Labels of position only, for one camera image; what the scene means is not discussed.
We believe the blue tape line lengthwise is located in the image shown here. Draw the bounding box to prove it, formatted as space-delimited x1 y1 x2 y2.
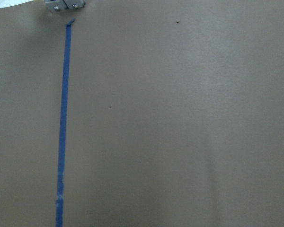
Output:
55 19 75 227

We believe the aluminium frame post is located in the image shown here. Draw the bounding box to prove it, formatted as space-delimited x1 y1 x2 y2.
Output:
44 0 85 12

